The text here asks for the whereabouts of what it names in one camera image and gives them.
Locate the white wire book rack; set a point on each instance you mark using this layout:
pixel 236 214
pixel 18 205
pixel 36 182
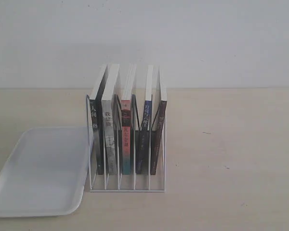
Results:
pixel 133 182

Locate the blue moon cover book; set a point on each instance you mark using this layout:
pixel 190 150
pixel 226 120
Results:
pixel 143 134

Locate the white plastic tray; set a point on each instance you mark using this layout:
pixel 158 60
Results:
pixel 45 173

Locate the dark brown spine book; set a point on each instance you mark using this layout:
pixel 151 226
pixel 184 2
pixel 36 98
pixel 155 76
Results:
pixel 160 104

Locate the black spine book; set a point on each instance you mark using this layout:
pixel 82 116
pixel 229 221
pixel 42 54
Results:
pixel 97 116

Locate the red teal spine book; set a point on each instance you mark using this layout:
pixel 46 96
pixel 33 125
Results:
pixel 126 108

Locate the grey spine book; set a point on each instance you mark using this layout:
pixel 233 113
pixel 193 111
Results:
pixel 110 117

